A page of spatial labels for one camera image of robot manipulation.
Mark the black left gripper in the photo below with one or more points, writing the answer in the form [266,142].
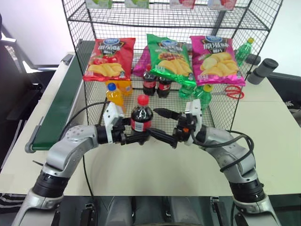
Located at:
[118,135]

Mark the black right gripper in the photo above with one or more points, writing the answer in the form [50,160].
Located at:
[185,128]

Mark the cola bottle red cap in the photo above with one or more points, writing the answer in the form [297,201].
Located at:
[163,88]
[141,117]
[149,82]

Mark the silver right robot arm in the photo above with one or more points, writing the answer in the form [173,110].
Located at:
[225,143]

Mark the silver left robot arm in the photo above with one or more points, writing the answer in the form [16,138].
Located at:
[77,139]

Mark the green conveyor belt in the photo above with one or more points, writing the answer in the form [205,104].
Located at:
[63,99]

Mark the orange soda bottle blue cap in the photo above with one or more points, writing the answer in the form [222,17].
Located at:
[125,87]
[114,96]

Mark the green soda bottle yellow cap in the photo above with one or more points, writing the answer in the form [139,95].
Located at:
[204,96]
[186,90]
[244,51]

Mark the magenta chips bag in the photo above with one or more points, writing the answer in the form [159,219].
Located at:
[217,61]
[141,66]

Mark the green chips bag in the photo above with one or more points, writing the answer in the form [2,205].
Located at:
[171,61]

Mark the red chips bag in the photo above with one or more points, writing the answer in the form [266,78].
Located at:
[110,58]

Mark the red snack box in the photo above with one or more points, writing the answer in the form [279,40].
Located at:
[222,3]
[182,3]

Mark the black side desk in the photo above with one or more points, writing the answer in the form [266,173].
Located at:
[287,87]

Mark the green snack box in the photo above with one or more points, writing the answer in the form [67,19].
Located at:
[137,3]
[98,3]

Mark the striped black white cloth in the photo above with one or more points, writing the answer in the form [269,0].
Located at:
[294,107]
[11,200]

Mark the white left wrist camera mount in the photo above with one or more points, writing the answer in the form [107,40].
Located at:
[113,115]

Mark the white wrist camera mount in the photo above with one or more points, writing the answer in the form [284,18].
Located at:
[195,110]
[113,115]

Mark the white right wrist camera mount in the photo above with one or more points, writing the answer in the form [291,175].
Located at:
[195,110]

